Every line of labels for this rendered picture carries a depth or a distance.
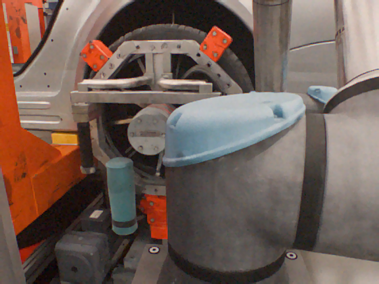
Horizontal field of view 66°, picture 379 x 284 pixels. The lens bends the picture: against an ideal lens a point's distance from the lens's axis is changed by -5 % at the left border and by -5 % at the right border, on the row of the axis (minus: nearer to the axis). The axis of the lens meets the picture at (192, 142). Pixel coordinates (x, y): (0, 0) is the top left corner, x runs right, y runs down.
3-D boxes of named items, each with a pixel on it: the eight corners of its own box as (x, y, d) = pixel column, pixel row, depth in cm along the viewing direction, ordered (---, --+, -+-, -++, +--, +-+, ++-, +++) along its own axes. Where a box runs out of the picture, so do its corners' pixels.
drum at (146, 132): (183, 138, 110) (183, 100, 105) (171, 159, 89) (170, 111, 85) (146, 137, 111) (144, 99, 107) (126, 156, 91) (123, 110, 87)
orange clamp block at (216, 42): (216, 61, 101) (233, 39, 98) (215, 63, 94) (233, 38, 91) (199, 49, 101) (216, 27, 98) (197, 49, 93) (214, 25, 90)
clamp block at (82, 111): (102, 115, 91) (101, 98, 89) (88, 122, 82) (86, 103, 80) (87, 115, 91) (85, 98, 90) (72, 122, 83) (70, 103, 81)
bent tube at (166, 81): (216, 86, 96) (216, 52, 93) (211, 94, 78) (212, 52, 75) (162, 85, 99) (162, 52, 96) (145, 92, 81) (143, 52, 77)
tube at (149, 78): (155, 85, 99) (155, 52, 96) (137, 92, 81) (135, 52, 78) (105, 84, 101) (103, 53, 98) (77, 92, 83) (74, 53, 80)
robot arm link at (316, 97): (293, 87, 70) (290, 132, 74) (343, 90, 67) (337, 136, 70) (293, 84, 78) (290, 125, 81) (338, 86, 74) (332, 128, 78)
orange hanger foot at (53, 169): (99, 166, 154) (93, 99, 144) (38, 218, 105) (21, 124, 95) (70, 164, 156) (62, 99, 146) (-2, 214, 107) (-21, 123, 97)
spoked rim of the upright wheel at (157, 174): (229, 39, 121) (113, 57, 130) (227, 36, 99) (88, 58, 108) (241, 156, 135) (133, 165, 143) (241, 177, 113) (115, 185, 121)
